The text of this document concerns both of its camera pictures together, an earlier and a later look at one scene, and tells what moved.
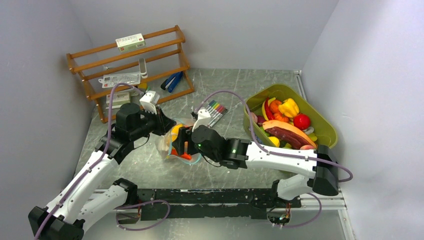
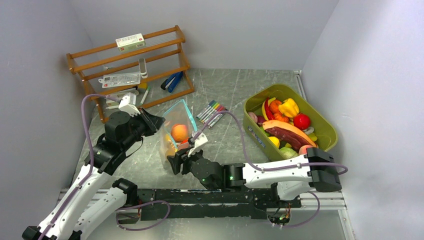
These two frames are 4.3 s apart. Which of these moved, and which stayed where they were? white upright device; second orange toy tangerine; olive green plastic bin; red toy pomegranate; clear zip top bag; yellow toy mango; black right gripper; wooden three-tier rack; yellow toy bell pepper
Moved: black right gripper; clear zip top bag; yellow toy mango
Stayed: white upright device; wooden three-tier rack; second orange toy tangerine; yellow toy bell pepper; olive green plastic bin; red toy pomegranate
